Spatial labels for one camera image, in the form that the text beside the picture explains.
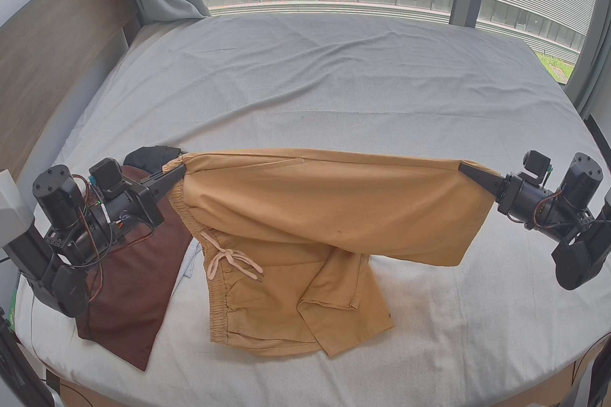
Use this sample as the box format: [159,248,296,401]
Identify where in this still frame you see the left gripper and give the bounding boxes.
[95,182,166,238]

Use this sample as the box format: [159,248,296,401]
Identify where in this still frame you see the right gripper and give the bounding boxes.
[495,173,544,231]

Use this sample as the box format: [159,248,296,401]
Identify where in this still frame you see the tan shorts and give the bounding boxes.
[167,148,499,358]

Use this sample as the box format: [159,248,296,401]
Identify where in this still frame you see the bed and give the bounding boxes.
[0,0,611,407]

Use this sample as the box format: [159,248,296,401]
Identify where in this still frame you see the black garment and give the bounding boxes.
[125,146,183,177]

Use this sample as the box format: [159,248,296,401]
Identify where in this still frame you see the white garment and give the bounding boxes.
[171,240,203,297]

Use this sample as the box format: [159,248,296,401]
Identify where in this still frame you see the dark brown shorts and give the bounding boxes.
[76,164,194,371]

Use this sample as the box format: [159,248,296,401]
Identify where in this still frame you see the small green object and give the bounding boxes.
[6,291,18,334]

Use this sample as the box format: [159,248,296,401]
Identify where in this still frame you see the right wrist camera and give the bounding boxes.
[518,151,553,183]

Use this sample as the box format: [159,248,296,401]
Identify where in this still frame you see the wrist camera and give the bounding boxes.
[88,158,133,200]
[518,151,553,183]

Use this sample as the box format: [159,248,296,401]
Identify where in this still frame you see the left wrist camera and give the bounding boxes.
[88,158,133,200]

